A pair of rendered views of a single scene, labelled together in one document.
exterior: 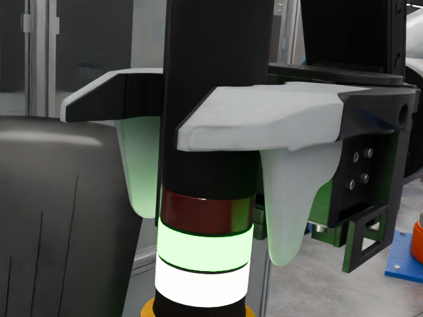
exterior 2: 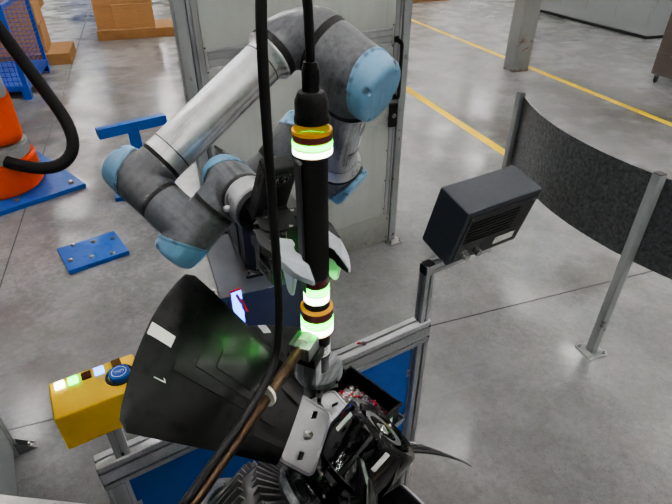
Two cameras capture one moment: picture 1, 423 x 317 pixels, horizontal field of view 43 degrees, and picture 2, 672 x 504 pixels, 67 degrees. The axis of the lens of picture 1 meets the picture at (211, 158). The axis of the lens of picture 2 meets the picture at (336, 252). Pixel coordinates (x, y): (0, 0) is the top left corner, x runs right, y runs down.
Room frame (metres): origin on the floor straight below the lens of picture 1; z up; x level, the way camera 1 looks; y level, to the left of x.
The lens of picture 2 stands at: (-0.03, 0.47, 1.84)
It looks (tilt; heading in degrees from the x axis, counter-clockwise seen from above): 34 degrees down; 292
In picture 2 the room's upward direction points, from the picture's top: straight up
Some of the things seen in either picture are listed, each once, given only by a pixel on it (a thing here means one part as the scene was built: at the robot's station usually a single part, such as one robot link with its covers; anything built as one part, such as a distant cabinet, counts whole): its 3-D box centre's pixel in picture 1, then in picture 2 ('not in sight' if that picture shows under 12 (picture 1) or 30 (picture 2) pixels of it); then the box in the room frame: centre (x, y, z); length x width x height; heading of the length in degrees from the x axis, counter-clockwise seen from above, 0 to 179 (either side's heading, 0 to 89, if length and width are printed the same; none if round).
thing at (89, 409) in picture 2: not in sight; (102, 401); (0.65, 0.02, 1.02); 0.16 x 0.10 x 0.11; 53
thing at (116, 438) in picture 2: not in sight; (114, 433); (0.65, 0.02, 0.92); 0.03 x 0.03 x 0.12; 53
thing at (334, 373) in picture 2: not in sight; (314, 351); (0.18, 0.01, 1.33); 0.09 x 0.07 x 0.10; 88
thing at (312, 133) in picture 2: not in sight; (312, 141); (0.18, 0.00, 1.63); 0.04 x 0.04 x 0.03
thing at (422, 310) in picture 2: not in sight; (424, 292); (0.15, -0.64, 0.96); 0.03 x 0.03 x 0.20; 53
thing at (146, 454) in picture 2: not in sight; (286, 389); (0.41, -0.30, 0.82); 0.90 x 0.04 x 0.08; 53
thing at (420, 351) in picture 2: not in sight; (408, 423); (0.15, -0.64, 0.39); 0.04 x 0.04 x 0.78; 53
